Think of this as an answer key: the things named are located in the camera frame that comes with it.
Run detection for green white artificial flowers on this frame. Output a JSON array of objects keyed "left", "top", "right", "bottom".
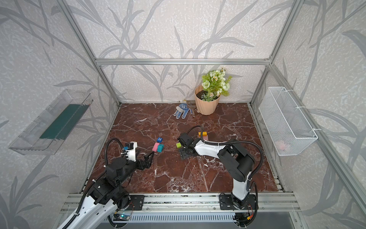
[{"left": 198, "top": 67, "right": 232, "bottom": 102}]

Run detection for pink item in basket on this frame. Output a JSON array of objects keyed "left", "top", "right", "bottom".
[{"left": 275, "top": 140, "right": 289, "bottom": 151}]

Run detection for clear plastic wall tray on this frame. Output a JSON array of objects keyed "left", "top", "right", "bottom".
[{"left": 9, "top": 89, "right": 93, "bottom": 156}]

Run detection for blue white garden glove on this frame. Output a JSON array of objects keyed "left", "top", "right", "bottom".
[{"left": 173, "top": 103, "right": 192, "bottom": 119}]

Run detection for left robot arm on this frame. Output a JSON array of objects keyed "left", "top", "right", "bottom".
[{"left": 59, "top": 138, "right": 154, "bottom": 229}]

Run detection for white wire mesh basket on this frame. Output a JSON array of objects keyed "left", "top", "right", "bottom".
[{"left": 259, "top": 87, "right": 318, "bottom": 156}]

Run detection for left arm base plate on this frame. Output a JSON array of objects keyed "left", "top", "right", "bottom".
[{"left": 126, "top": 195, "right": 145, "bottom": 211}]

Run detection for small brown rake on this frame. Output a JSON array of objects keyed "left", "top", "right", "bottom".
[{"left": 186, "top": 100, "right": 196, "bottom": 117}]

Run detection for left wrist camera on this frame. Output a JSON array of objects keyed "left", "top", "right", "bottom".
[{"left": 124, "top": 142, "right": 138, "bottom": 162}]

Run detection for aluminium front rail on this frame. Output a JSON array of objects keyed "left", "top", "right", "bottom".
[{"left": 59, "top": 192, "right": 301, "bottom": 214}]

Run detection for pink block upright left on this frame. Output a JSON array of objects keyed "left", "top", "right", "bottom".
[{"left": 152, "top": 142, "right": 160, "bottom": 152}]

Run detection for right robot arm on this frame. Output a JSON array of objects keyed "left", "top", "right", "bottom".
[{"left": 177, "top": 133, "right": 264, "bottom": 210}]

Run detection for right connector wires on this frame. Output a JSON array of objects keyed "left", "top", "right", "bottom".
[{"left": 233, "top": 212, "right": 255, "bottom": 227}]

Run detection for left controller board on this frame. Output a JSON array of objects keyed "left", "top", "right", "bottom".
[{"left": 113, "top": 212, "right": 132, "bottom": 221}]

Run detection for teal block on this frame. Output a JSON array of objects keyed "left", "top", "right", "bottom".
[{"left": 157, "top": 144, "right": 164, "bottom": 153}]

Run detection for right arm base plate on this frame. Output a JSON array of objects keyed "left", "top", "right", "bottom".
[{"left": 219, "top": 193, "right": 258, "bottom": 210}]

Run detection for green mat in tray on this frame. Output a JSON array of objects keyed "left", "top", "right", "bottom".
[{"left": 40, "top": 104, "right": 89, "bottom": 140}]

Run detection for beige flower pot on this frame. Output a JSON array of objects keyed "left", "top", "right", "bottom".
[{"left": 195, "top": 86, "right": 220, "bottom": 115}]

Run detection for aluminium frame crossbar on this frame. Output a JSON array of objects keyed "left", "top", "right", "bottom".
[{"left": 95, "top": 58, "right": 270, "bottom": 65}]

